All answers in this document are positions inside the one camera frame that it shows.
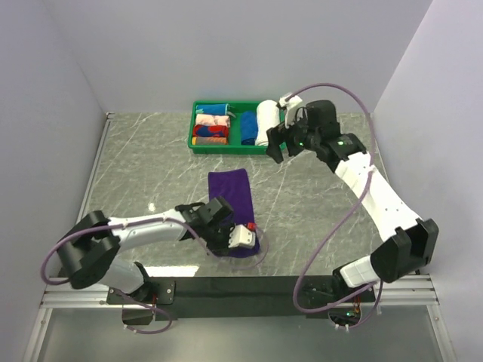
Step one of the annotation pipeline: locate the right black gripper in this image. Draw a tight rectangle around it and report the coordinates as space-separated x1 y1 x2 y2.
266 108 321 164

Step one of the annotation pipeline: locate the purple towel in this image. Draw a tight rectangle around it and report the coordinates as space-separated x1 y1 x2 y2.
207 169 260 259

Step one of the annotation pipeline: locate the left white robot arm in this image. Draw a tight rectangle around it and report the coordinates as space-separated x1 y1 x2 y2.
57 197 234 303

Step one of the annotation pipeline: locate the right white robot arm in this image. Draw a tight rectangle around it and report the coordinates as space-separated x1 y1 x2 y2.
266 97 438 301

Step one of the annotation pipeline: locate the white rolled towel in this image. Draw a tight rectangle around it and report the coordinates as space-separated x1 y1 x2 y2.
255 100 280 146

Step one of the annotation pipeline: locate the teal blue rolled towel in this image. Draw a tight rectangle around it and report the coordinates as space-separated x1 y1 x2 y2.
195 103 231 116

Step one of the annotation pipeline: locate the black base bar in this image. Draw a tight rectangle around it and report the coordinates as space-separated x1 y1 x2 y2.
105 275 377 321

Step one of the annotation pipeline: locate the pink rolled towel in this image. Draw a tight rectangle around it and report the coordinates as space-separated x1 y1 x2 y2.
195 114 231 127

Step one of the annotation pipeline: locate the red blue rolled towel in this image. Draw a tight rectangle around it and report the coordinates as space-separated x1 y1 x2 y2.
192 124 229 138

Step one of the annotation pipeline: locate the orange grey rolled towel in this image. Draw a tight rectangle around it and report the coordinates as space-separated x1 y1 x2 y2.
192 137 229 146

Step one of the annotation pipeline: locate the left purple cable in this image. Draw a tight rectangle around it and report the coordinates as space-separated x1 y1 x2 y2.
40 218 269 336

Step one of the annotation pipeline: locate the purple cable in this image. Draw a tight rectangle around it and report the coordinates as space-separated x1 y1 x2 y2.
285 81 384 330
40 218 269 336

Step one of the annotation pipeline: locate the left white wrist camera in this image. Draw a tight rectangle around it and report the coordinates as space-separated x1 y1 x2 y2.
228 225 257 249

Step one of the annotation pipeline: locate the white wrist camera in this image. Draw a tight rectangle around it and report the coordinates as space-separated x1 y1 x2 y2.
228 225 257 249
277 94 303 128

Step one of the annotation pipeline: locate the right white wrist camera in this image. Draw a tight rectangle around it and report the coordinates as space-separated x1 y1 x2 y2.
277 94 303 128

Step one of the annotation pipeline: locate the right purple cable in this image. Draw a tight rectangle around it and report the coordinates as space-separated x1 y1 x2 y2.
285 81 384 330

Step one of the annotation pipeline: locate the right aluminium side rail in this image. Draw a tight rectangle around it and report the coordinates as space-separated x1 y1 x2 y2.
368 112 422 275

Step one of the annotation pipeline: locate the aluminium side rail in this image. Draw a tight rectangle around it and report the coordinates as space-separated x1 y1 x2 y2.
62 111 114 278
368 112 422 275

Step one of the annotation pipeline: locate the left aluminium side rail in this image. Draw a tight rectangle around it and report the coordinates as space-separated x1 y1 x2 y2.
62 111 114 278

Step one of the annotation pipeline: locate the aluminium front rail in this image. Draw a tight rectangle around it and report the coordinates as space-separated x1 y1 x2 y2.
40 274 439 308

